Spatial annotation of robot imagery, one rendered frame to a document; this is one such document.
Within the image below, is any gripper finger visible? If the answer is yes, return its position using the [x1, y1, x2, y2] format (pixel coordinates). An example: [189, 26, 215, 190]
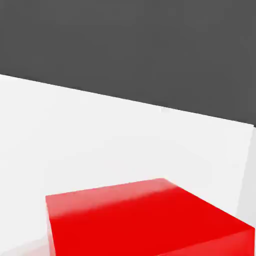
[0, 238, 51, 256]

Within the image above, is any small red cube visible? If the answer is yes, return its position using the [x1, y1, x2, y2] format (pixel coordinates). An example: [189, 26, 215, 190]
[45, 177, 256, 256]

